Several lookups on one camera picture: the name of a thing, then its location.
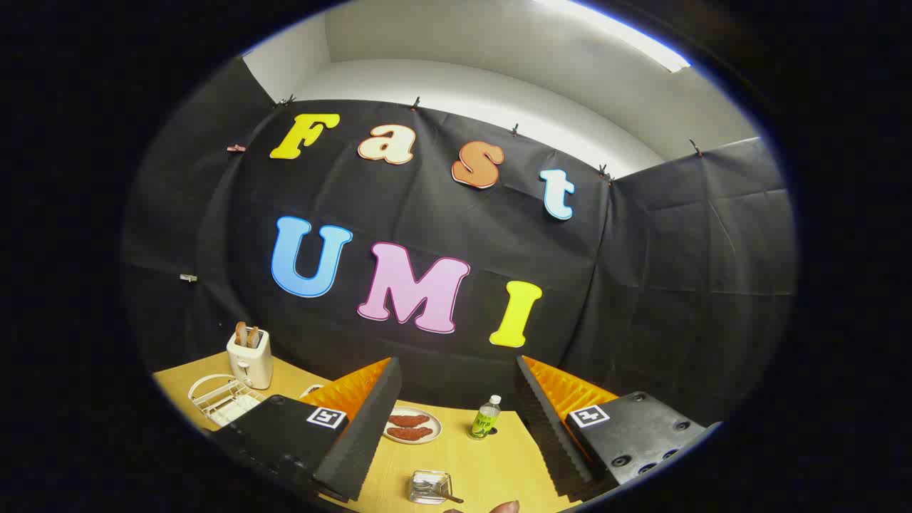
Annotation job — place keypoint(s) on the green label drink bottle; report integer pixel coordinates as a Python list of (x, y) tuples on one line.
[(485, 422)]

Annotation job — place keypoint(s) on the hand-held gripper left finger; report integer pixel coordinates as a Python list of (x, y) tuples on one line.
[(363, 434)]

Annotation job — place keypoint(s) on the white divided snack tray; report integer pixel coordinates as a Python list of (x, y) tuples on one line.
[(311, 390)]

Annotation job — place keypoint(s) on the white plate with meat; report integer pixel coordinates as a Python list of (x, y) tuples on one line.
[(434, 427)]

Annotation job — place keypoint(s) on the toasted bread slice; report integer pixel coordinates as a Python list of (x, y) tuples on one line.
[(241, 333), (253, 336)]

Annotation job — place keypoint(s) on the black backdrop cloth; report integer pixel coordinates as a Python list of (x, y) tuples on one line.
[(641, 285)]

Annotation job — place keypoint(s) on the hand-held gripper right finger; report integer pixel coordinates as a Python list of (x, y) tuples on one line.
[(545, 420)]

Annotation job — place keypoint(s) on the white toaster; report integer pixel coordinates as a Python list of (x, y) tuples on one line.
[(253, 367)]

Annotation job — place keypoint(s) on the red meat patty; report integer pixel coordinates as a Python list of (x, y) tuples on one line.
[(408, 420), (410, 433)]

